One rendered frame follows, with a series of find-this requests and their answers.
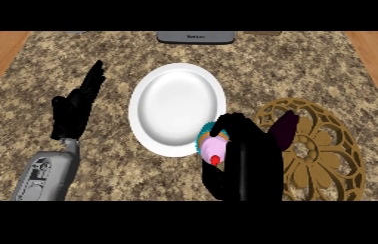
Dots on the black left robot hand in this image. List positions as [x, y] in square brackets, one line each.
[74, 109]

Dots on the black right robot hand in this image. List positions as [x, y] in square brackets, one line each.
[253, 161]

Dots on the pink frosted cupcake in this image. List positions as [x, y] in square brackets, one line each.
[213, 148]

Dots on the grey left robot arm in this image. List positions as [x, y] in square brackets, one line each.
[48, 174]

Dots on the round golden openwork placemat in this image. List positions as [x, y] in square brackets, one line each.
[325, 154]

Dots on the white plate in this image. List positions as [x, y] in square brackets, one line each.
[176, 108]

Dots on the dark grey appliance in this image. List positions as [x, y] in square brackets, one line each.
[195, 37]

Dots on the brown wooden block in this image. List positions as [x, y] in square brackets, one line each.
[262, 32]

